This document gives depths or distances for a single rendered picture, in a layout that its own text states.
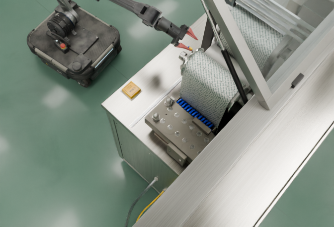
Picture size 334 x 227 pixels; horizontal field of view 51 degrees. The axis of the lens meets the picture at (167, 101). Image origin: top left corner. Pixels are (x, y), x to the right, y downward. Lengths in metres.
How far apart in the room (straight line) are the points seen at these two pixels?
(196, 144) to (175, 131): 0.11
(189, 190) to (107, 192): 1.74
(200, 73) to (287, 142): 0.45
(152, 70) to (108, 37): 1.02
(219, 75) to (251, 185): 0.48
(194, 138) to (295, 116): 0.51
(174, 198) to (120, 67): 2.19
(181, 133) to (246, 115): 0.66
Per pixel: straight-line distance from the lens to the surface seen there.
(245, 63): 0.90
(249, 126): 0.94
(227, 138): 0.92
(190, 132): 1.58
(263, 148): 1.17
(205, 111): 1.58
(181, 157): 1.55
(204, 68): 1.41
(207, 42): 1.84
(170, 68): 1.88
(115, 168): 2.60
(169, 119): 1.60
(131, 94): 1.77
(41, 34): 2.96
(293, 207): 2.72
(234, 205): 1.10
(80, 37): 2.84
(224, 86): 1.39
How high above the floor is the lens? 2.50
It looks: 64 degrees down
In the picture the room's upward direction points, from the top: 5 degrees clockwise
